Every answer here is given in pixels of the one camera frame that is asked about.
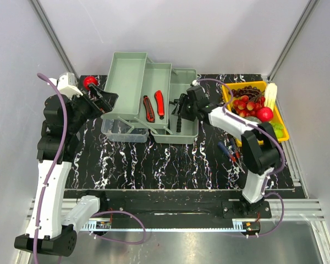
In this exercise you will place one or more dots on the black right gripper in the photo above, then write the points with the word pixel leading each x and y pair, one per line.
pixel 183 114

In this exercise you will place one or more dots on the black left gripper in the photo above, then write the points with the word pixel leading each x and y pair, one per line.
pixel 106 103

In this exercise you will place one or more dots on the small hammer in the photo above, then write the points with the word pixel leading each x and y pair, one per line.
pixel 178 123

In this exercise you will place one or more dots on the red utility knife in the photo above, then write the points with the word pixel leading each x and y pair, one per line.
pixel 150 116
pixel 160 103

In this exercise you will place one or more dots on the translucent green tool box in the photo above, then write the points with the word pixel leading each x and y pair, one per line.
pixel 132 75

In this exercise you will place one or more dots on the blue handled screwdriver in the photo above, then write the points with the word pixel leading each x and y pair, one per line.
pixel 225 150

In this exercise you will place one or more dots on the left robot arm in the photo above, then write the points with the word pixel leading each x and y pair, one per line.
pixel 48 232

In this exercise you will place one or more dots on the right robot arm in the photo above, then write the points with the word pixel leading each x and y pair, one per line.
pixel 261 151

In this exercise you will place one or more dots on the red plastic apple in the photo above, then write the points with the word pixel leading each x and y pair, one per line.
pixel 89 80

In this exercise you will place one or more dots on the yellow plastic fruit tray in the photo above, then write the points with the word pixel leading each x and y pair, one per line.
pixel 261 85

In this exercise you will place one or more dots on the black marble pattern mat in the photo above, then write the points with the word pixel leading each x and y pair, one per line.
pixel 102 164

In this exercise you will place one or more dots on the dark purple grape bunch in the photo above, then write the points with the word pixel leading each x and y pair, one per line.
pixel 250 91

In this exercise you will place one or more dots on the white corn cob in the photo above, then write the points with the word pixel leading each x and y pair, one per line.
pixel 270 95

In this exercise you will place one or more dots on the green pepper toy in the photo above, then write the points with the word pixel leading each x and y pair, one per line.
pixel 278 130

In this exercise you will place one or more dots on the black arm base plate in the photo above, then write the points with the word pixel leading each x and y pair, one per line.
pixel 176 209

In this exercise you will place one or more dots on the aluminium frame post left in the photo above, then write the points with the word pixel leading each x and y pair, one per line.
pixel 50 32

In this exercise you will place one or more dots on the aluminium frame post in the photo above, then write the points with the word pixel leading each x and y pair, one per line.
pixel 301 23
pixel 50 32

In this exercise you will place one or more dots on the aluminium front rail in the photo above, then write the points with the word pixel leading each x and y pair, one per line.
pixel 290 210

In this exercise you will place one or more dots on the aluminium frame post right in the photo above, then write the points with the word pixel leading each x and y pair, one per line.
pixel 301 23

